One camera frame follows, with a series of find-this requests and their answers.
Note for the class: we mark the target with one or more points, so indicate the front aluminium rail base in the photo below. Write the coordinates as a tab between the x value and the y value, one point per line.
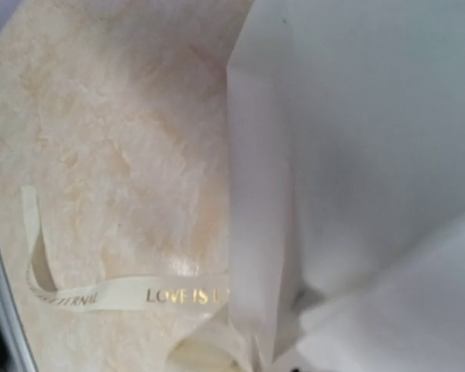
20	357

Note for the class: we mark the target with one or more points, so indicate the cream printed ribbon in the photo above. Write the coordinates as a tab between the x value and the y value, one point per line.
214	345

